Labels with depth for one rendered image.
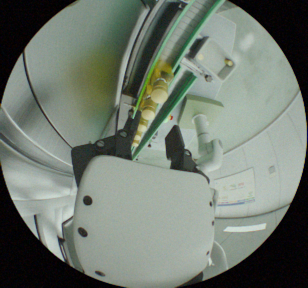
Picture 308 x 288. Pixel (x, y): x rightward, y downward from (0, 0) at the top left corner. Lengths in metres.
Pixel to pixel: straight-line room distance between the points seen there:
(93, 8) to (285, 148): 3.87
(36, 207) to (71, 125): 0.16
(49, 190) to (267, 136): 3.93
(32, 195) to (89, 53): 0.20
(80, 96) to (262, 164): 3.75
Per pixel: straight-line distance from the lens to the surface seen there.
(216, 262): 0.20
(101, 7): 0.16
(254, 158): 3.70
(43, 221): 0.23
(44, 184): 0.16
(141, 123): 0.24
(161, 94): 0.17
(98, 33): 0.17
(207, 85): 0.66
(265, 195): 3.72
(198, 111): 0.68
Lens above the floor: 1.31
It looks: 33 degrees down
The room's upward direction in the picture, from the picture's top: 172 degrees counter-clockwise
